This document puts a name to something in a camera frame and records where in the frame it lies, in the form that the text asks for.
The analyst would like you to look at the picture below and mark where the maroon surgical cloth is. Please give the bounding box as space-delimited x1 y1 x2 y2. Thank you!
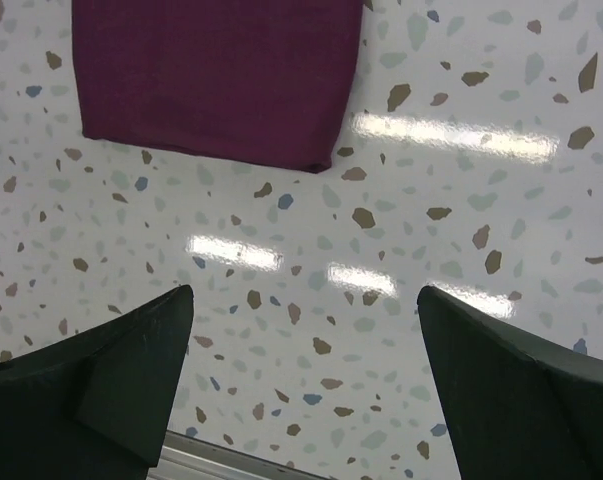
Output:
71 0 363 173

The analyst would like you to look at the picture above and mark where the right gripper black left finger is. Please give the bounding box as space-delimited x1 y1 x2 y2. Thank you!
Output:
0 286 194 479

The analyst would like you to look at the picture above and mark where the aluminium rail frame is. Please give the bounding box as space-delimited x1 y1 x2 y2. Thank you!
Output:
146 431 322 480

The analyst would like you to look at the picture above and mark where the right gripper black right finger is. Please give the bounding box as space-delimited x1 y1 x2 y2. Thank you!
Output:
417 286 603 479

